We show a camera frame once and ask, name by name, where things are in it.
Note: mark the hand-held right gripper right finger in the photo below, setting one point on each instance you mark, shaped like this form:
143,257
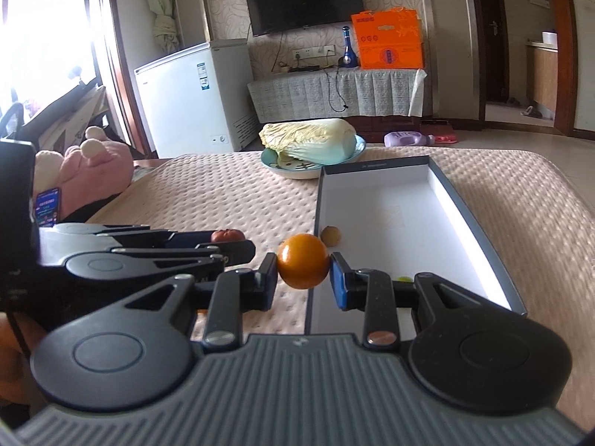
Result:
339,285

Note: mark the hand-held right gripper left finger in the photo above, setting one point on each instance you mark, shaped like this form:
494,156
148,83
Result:
268,283

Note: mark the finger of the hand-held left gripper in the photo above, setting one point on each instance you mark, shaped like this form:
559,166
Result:
186,239
237,252

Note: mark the red apple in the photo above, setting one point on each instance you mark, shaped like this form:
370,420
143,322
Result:
227,235

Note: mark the orange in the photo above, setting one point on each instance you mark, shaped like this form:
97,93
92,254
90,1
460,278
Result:
303,261

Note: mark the brown kiwi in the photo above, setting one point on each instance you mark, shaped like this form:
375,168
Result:
331,236

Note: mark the small green fruit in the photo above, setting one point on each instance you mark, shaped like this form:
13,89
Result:
403,280

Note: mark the grey and white cardboard box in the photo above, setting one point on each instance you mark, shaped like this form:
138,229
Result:
395,213

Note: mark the pink quilted blanket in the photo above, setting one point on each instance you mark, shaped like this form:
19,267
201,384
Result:
209,195

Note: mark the blue cartoon bowl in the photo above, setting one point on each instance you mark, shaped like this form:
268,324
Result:
293,171

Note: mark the pink plush toy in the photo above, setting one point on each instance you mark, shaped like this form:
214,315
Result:
102,167

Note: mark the napa cabbage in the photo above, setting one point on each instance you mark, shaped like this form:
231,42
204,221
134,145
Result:
309,141

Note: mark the leaning white panel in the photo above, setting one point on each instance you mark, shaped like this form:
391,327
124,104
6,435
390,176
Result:
69,118

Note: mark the white chest freezer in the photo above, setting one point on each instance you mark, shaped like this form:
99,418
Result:
186,102

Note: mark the pink slipper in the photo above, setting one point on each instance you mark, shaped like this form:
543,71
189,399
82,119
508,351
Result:
446,138

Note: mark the black set-top box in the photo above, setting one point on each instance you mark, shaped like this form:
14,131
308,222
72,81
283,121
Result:
302,69

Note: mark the table with lace cloth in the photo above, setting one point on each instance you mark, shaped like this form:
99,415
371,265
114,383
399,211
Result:
372,93

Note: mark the blue glass bottle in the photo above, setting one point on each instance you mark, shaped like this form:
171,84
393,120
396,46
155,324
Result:
346,53

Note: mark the tied pale curtain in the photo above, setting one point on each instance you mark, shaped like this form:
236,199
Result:
162,14

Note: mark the orange gift box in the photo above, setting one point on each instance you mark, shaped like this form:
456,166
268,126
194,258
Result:
388,39

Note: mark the grey slipper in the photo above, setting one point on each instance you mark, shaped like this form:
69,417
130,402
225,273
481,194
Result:
531,111

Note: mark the black flat television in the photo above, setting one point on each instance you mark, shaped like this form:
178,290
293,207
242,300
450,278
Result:
302,0

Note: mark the wooden kitchen cabinet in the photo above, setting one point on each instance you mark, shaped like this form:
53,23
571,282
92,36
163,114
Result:
541,79

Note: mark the white round container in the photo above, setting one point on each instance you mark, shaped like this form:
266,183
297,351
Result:
550,38

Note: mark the white wall socket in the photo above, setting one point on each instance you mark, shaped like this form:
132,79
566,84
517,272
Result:
328,49
302,52

